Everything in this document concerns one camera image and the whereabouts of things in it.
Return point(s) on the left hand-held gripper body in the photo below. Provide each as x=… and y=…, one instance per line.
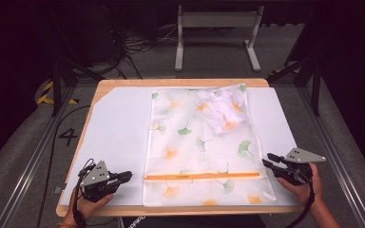
x=95, y=179

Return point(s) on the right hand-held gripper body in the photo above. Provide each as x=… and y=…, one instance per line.
x=299, y=156

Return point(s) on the leaf print mesh laundry bag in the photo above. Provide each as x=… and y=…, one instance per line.
x=196, y=152

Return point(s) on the person's left hand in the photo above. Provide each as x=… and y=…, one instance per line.
x=84, y=209

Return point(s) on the person's right hand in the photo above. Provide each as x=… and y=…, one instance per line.
x=307, y=191

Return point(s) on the white table mat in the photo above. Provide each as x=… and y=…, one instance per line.
x=117, y=133

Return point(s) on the white garment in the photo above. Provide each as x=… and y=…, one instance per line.
x=220, y=109

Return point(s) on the black metal stand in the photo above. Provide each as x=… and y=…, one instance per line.
x=315, y=82
x=57, y=82

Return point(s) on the person's dark clothing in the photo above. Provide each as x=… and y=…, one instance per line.
x=196, y=222

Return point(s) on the yellow black hazard tape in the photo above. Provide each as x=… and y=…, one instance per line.
x=46, y=93

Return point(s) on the wooden table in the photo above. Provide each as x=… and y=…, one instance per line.
x=171, y=82

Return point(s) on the aluminium floor rail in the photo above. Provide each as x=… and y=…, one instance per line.
x=336, y=152
x=28, y=177

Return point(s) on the white metal frame stand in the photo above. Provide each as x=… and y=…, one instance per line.
x=218, y=19

